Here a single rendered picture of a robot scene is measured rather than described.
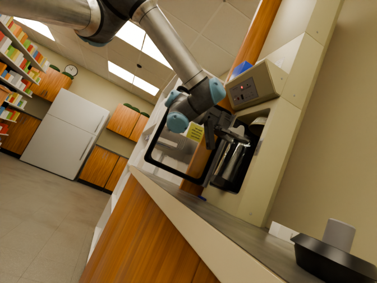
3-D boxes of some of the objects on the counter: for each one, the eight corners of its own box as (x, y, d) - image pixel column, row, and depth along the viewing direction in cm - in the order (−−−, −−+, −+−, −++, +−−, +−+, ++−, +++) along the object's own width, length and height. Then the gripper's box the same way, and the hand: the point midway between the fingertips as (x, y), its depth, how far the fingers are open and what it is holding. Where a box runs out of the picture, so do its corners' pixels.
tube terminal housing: (241, 215, 111) (289, 86, 125) (289, 240, 80) (346, 64, 94) (199, 197, 104) (256, 62, 118) (235, 217, 74) (305, 31, 87)
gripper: (215, 100, 81) (258, 127, 86) (200, 108, 96) (237, 130, 101) (206, 121, 79) (251, 146, 85) (191, 126, 94) (230, 147, 100)
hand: (239, 142), depth 92 cm, fingers closed on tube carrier, 9 cm apart
